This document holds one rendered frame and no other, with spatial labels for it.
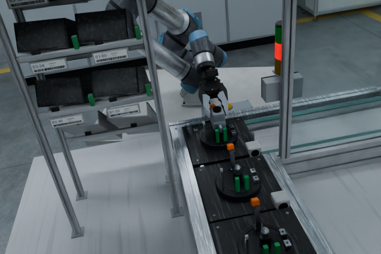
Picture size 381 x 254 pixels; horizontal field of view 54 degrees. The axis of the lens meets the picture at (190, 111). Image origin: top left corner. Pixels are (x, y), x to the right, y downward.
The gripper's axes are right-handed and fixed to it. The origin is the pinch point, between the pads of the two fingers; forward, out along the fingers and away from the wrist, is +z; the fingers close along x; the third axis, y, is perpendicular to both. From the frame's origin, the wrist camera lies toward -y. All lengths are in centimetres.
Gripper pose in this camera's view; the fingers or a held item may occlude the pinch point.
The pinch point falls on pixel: (217, 113)
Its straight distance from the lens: 132.4
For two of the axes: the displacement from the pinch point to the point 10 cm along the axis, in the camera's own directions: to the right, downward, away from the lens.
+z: 1.9, 9.0, -3.9
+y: -0.1, 4.0, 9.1
